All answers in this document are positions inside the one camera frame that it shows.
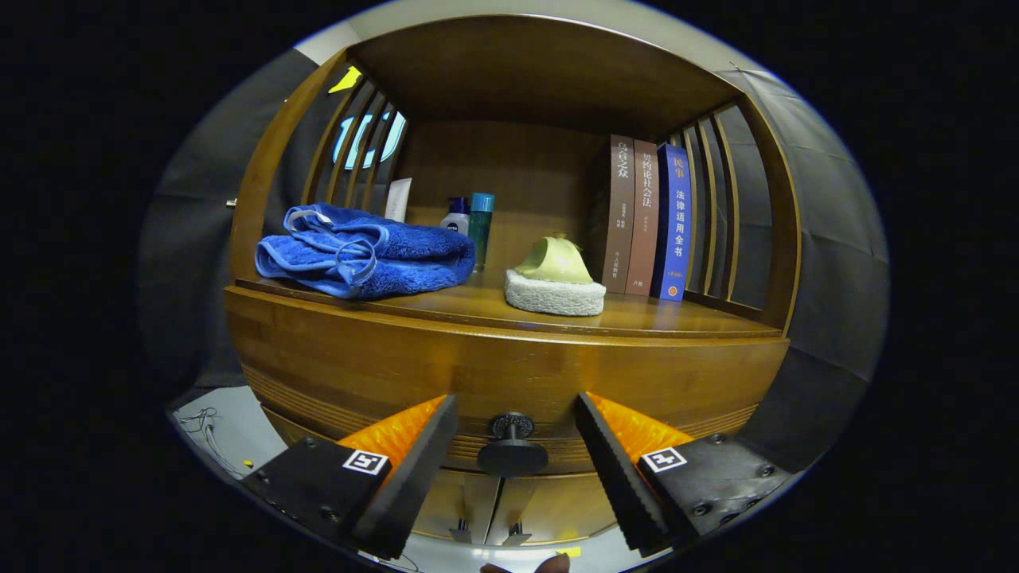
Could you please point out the blue book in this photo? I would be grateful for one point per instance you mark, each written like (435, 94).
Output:
(675, 223)

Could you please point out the folded blue towel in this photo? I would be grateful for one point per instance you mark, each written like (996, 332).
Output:
(374, 251)

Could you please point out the teal bottle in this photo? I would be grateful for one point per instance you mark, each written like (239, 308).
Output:
(480, 227)

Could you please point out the brown wooden cabinet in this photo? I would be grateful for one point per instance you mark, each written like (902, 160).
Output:
(501, 167)

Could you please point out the green scrub brush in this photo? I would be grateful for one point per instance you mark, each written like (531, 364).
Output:
(553, 294)

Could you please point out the reddish brown book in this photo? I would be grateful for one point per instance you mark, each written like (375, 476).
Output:
(643, 223)

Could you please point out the wooden countertop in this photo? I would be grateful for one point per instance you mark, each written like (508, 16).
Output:
(677, 320)

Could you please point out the small yellow tape piece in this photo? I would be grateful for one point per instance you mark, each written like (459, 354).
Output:
(568, 551)

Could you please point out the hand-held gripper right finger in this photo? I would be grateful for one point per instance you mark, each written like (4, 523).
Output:
(617, 473)

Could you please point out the dark brown book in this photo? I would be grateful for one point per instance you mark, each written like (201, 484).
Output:
(619, 215)

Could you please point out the white tube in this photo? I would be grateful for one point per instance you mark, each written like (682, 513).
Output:
(398, 199)

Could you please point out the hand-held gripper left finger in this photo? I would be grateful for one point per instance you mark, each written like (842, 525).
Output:
(414, 473)

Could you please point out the white bottle with blue cap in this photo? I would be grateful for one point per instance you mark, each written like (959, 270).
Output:
(456, 219)

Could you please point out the wooden cabinet door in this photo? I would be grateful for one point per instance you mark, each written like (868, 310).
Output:
(557, 509)
(450, 505)

